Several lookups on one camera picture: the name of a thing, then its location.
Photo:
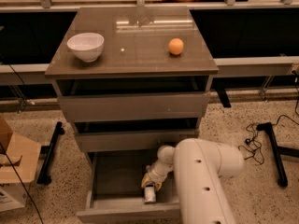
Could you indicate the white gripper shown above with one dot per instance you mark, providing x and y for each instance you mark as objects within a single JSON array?
[{"x": 154, "y": 175}]

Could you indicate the clear plastic water bottle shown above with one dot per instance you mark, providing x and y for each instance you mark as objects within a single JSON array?
[{"x": 149, "y": 195}]

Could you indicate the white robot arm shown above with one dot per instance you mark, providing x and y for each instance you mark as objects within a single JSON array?
[{"x": 197, "y": 165}]

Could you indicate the grey bottom drawer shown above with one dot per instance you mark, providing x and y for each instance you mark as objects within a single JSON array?
[{"x": 115, "y": 192}]

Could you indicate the grey drawer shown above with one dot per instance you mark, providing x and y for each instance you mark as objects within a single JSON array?
[
  {"x": 115, "y": 192},
  {"x": 80, "y": 102},
  {"x": 133, "y": 134}
]

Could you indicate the grey middle drawer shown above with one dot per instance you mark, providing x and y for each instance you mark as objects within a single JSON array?
[{"x": 133, "y": 134}]

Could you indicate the grey drawer cabinet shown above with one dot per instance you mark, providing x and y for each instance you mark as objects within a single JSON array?
[{"x": 136, "y": 57}]

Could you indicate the grey top drawer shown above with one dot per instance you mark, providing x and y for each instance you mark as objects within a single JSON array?
[{"x": 80, "y": 102}]

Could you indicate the black left stand foot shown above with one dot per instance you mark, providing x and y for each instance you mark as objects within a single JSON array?
[{"x": 44, "y": 175}]

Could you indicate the black stand foot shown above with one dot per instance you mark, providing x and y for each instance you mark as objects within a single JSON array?
[
  {"x": 44, "y": 175},
  {"x": 278, "y": 152}
]

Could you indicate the black right stand foot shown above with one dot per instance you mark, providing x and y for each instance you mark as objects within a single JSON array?
[{"x": 278, "y": 152}]

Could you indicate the cardboard box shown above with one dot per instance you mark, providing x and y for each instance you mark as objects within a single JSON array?
[{"x": 18, "y": 162}]

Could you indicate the orange fruit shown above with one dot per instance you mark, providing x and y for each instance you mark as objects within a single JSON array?
[{"x": 176, "y": 46}]

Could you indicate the grey metal railing beam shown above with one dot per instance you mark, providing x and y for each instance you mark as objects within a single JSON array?
[{"x": 228, "y": 67}]

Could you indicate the white ceramic bowl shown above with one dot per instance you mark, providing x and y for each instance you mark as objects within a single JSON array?
[{"x": 86, "y": 46}]

